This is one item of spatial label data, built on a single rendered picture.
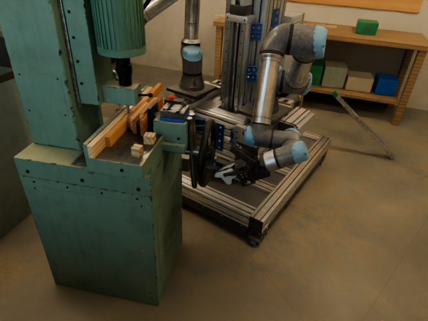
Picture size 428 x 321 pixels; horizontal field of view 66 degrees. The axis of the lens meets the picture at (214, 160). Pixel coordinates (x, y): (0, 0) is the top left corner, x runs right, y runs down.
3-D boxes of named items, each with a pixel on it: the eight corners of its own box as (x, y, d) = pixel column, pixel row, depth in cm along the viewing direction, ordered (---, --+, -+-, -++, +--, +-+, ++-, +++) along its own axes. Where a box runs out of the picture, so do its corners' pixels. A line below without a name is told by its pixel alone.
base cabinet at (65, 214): (159, 307, 167) (151, 198, 129) (54, 285, 175) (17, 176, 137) (183, 242, 205) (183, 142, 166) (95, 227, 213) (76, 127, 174)
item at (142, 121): (143, 135, 132) (142, 120, 128) (140, 135, 132) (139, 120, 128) (163, 111, 152) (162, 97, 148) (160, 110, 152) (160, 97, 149)
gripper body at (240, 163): (241, 187, 127) (270, 179, 122) (231, 169, 124) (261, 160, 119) (243, 176, 133) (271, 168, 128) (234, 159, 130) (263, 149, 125)
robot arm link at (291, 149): (309, 152, 123) (310, 164, 115) (281, 161, 127) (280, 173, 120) (302, 134, 120) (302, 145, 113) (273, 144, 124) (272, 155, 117)
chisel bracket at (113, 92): (135, 109, 132) (134, 89, 127) (102, 106, 133) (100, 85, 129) (142, 102, 138) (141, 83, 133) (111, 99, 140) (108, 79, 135)
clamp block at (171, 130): (185, 145, 133) (185, 125, 128) (153, 141, 135) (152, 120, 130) (194, 128, 145) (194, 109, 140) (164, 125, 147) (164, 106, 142)
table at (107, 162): (168, 185, 115) (167, 170, 112) (86, 172, 120) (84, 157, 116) (205, 113, 166) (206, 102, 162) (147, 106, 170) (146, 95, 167)
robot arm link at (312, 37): (281, 74, 177) (292, 16, 123) (309, 78, 175) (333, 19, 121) (278, 95, 175) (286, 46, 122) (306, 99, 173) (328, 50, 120)
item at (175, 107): (184, 123, 129) (184, 110, 126) (156, 120, 131) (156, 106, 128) (192, 109, 140) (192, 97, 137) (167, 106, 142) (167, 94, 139)
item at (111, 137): (111, 146, 123) (109, 137, 121) (106, 146, 124) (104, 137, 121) (162, 90, 173) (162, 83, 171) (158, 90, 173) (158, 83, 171)
